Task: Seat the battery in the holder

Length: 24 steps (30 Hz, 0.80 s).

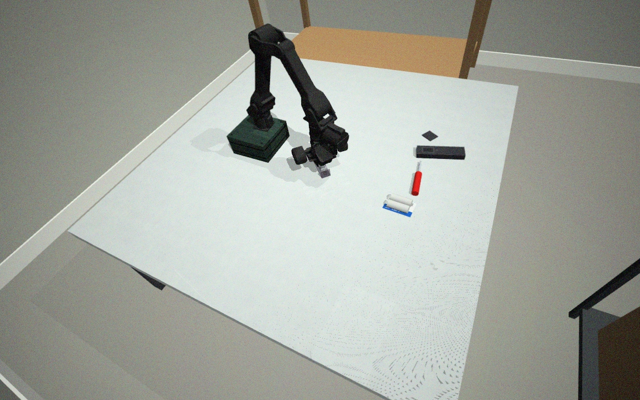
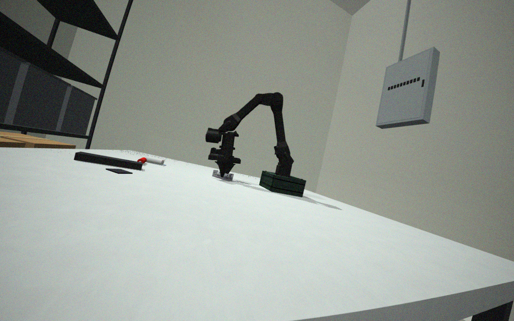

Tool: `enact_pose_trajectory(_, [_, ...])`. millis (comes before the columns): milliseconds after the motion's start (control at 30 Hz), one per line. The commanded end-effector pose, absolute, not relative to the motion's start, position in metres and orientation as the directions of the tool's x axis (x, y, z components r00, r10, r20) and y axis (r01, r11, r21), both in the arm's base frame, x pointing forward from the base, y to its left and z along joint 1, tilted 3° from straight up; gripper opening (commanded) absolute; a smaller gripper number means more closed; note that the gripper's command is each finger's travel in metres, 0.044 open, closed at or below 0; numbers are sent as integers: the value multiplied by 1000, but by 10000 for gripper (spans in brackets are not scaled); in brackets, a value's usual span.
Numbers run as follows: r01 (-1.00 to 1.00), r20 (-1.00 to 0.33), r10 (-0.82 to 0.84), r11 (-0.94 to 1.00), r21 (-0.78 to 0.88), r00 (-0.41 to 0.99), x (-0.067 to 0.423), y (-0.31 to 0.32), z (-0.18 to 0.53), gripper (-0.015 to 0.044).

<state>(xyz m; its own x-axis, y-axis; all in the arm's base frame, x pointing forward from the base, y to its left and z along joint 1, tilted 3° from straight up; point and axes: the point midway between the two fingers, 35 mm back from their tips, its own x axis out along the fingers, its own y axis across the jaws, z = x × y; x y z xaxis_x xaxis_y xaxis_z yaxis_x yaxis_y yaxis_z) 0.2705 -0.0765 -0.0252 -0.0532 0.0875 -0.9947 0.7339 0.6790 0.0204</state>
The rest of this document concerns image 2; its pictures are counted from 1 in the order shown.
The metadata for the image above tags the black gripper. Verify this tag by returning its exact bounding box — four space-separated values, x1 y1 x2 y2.
208 144 241 177

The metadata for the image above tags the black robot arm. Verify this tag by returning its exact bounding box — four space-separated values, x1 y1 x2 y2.
206 92 294 177

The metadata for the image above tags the dark grey flat panel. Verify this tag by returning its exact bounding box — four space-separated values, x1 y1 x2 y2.
106 168 132 174

